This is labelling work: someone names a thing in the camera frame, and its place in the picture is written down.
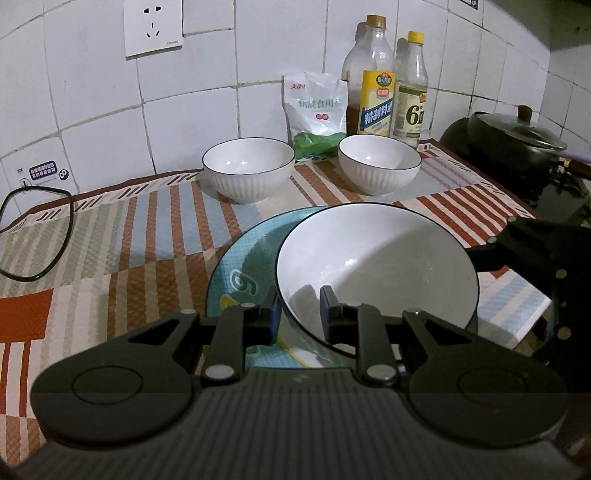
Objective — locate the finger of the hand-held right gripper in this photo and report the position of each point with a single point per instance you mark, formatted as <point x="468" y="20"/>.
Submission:
<point x="531" y="249"/>

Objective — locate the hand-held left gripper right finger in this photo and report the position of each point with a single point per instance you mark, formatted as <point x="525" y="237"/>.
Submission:
<point x="328" y="318"/>

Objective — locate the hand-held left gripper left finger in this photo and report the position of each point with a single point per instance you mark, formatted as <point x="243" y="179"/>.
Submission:
<point x="275" y="318"/>

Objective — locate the blue patterned plate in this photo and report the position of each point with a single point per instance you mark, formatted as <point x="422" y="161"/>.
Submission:
<point x="240" y="277"/>

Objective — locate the smooth white bowl black rim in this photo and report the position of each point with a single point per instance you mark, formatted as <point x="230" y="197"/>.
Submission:
<point x="378" y="258"/>

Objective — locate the black gas stove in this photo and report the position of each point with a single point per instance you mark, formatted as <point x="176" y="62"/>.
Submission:
<point x="568" y="203"/>

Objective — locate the glass pot lid wooden knob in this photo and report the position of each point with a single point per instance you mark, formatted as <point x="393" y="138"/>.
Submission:
<point x="521" y="134"/>

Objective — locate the black cooking pot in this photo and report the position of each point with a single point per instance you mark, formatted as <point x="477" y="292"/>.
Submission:
<point x="457" y="138"/>

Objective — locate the white ribbed bowl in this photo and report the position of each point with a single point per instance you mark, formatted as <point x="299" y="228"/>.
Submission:
<point x="378" y="177"/>
<point x="249" y="184"/>

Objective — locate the striped patchwork tablecloth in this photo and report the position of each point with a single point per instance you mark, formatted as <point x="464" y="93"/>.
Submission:
<point x="138" y="240"/>

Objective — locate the clear bottle with pale label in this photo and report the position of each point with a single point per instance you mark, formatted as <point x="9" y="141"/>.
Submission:
<point x="411" y="110"/>

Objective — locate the white and green salt bag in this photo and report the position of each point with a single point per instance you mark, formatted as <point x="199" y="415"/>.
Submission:
<point x="314" y="115"/>

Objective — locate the clear bottle with yellow label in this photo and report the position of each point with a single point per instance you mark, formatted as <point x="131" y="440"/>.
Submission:
<point x="376" y="106"/>

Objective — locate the dark brown glass bottle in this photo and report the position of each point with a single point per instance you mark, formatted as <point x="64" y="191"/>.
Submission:
<point x="352" y="83"/>

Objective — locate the blue bordered wall sticker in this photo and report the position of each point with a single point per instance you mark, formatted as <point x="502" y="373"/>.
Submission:
<point x="471" y="2"/>

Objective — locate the dark panel wall sticker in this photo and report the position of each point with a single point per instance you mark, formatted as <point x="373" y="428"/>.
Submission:
<point x="41" y="171"/>

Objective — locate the white wall socket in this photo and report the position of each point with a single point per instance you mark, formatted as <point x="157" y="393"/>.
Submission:
<point x="152" y="27"/>

